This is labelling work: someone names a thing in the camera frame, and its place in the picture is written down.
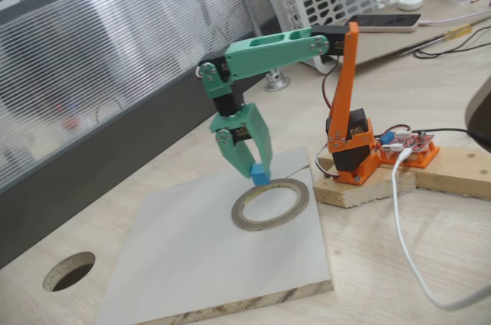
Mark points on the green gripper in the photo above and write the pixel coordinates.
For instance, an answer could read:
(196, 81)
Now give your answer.
(245, 123)

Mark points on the small blue cube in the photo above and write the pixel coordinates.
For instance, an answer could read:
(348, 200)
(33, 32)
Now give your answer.
(259, 176)

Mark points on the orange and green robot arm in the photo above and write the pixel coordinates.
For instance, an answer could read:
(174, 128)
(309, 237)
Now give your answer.
(276, 51)

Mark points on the white chipboard panel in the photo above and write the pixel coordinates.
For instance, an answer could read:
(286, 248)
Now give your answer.
(192, 244)

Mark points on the wooden base block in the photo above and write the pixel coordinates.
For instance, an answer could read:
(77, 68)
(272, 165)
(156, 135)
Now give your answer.
(364, 191)

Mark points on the grey desk partition screen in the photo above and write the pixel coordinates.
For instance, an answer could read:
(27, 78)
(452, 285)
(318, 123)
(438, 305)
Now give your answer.
(115, 53)

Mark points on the red controller circuit board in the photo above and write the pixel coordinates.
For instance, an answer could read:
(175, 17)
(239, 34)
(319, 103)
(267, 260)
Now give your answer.
(414, 142)

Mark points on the brown cardboard sheet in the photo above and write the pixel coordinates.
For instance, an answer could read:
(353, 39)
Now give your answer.
(383, 47)

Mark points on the smartphone with pink case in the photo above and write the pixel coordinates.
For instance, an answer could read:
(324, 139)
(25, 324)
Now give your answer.
(387, 21)

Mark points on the long wooden plank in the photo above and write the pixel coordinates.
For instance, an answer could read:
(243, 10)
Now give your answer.
(460, 171)

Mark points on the white earbuds case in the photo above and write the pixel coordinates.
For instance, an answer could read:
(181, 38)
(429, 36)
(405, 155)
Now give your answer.
(409, 3)

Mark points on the dark grey rounded object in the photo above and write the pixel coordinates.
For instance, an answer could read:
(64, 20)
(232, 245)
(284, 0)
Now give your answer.
(481, 118)

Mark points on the orange circuit board mount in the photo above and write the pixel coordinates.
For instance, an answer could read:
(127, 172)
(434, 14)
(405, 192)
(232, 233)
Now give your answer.
(426, 158)

